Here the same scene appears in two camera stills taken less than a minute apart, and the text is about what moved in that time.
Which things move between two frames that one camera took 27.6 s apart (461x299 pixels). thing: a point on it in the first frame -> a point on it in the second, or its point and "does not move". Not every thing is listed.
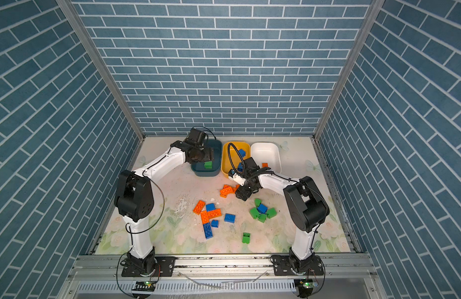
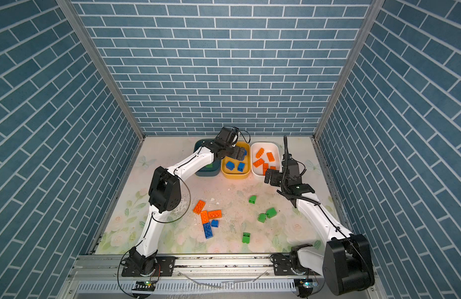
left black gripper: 208,154 -> 235,151
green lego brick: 262,217 does not move
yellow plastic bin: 233,154 does not move
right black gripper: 242,192 -> 273,180
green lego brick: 254,213 -> 252,199
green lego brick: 246,238 does not move
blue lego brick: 262,208 -> 230,165
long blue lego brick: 207,230 does not move
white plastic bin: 266,152 does not move
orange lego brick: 199,206 does not move
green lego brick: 271,213 does not move
